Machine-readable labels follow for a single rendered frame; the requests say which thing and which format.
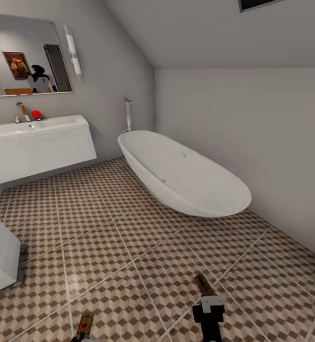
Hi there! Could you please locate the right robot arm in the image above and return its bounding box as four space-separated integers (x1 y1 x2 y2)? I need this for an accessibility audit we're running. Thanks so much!
192 294 226 342

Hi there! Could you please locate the mousetrap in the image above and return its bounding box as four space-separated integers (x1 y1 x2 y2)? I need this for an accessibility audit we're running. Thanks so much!
194 272 215 296
74 312 95 342

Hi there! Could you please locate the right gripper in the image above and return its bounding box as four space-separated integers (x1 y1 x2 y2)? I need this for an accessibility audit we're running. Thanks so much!
192 303 225 330

